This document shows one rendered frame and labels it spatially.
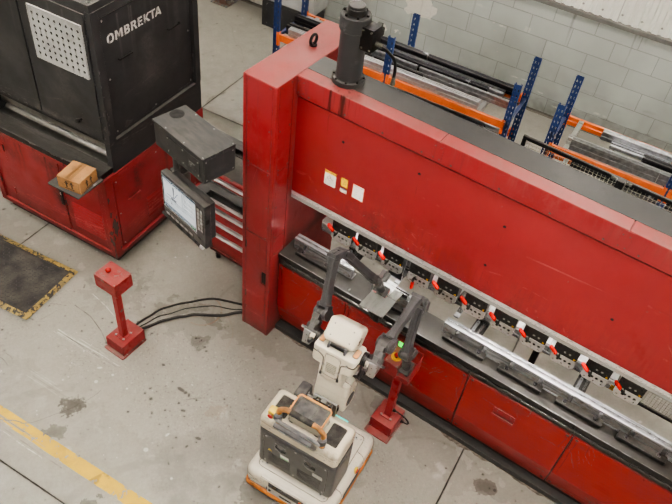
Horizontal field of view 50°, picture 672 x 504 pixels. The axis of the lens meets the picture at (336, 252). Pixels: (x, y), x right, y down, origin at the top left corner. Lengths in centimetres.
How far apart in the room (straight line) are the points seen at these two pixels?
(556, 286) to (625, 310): 38
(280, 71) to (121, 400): 264
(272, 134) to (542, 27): 455
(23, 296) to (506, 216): 391
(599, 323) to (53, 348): 389
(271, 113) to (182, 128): 55
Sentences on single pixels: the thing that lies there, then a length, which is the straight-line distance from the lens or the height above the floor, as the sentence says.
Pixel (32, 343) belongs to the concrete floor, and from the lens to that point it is 596.
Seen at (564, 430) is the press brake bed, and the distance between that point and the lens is 483.
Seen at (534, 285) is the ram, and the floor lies 166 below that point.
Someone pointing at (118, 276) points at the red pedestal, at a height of 80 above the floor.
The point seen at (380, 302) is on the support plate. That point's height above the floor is 100.
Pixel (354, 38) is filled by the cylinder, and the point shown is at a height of 261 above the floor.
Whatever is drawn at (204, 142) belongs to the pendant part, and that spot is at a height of 195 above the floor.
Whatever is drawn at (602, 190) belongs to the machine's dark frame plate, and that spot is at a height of 230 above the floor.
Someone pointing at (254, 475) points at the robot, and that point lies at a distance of 490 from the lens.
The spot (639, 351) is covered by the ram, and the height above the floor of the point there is 158.
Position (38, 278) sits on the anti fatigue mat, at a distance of 636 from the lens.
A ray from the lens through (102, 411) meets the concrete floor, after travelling 550.
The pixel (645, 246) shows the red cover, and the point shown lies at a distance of 382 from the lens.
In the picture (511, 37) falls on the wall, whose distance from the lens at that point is 847.
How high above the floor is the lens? 460
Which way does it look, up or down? 46 degrees down
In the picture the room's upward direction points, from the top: 8 degrees clockwise
